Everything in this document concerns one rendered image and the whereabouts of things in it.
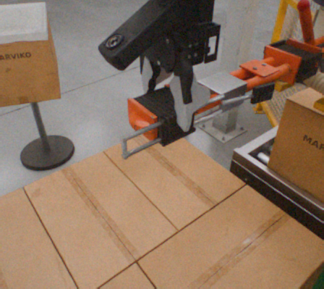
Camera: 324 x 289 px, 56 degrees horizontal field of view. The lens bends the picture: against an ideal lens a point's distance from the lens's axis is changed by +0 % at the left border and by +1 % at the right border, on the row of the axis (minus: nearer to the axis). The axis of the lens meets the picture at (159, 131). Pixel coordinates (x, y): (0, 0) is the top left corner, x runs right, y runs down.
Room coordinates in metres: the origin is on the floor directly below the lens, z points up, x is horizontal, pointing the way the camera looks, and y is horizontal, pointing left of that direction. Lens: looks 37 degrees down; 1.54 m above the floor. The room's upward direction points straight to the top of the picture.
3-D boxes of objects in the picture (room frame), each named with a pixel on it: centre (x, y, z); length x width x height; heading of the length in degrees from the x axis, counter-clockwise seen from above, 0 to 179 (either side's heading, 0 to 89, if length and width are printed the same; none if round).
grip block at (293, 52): (0.62, -0.29, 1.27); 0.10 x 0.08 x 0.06; 37
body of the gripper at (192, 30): (0.43, -0.03, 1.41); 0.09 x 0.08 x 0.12; 126
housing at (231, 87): (0.50, -0.11, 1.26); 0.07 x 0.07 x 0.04; 37
